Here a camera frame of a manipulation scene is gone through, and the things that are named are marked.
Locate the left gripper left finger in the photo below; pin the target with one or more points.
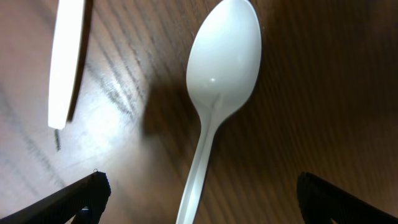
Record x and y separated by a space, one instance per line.
81 202

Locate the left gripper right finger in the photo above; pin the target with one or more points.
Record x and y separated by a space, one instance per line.
322 202

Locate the white spoon basket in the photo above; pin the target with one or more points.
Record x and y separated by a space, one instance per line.
222 71

